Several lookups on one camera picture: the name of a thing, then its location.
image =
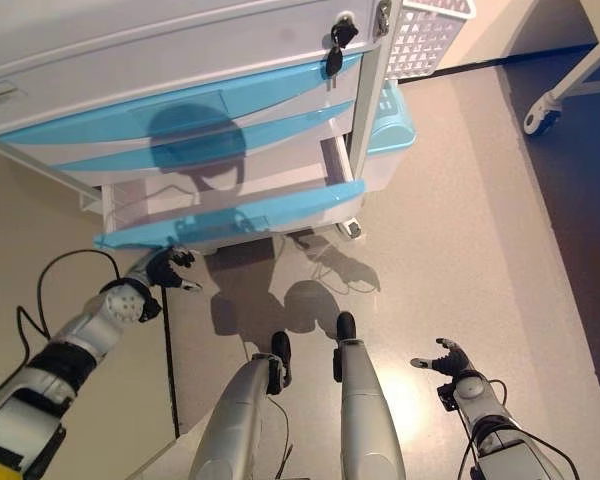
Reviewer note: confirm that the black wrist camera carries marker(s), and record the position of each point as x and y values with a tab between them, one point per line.
150	310
446	397

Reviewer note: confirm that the metal cart latch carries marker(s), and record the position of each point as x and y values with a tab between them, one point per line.
382	17

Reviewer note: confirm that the white perforated side basket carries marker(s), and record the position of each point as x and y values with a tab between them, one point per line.
420	45

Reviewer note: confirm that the cart caster wheel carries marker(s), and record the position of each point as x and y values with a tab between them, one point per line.
351	227

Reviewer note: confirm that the black cart key bunch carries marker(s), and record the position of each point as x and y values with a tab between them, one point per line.
342	32

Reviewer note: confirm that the robot right silver leg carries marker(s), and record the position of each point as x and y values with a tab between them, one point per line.
365	410

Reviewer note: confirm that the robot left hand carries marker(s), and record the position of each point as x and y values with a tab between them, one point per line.
160	270

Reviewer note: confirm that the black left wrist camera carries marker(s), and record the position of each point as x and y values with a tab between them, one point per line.
150	310

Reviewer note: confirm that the blue white cart drawer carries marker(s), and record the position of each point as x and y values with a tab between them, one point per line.
205	100
280	132
230	220

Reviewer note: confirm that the blue lidded waste bin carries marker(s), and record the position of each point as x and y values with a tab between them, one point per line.
390	135

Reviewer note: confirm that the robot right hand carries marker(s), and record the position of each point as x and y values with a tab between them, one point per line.
455	364

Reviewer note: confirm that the white medical cart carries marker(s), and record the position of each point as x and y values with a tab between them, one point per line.
130	45

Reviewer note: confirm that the robot left black foot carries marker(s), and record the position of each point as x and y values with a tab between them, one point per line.
281	347

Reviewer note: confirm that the robot left silver arm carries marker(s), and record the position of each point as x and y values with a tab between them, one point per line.
80	330

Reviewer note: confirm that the robot right silver arm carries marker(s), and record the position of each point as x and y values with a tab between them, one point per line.
485	405

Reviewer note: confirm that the black floor edge strip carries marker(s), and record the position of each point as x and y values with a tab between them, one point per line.
171	360

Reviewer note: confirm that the robot black foot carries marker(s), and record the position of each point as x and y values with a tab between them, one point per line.
281	347
346	325

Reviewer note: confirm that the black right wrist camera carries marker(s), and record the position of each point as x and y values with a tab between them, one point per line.
446	397

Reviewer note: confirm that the robot right black foot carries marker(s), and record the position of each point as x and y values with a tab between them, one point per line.
346	325

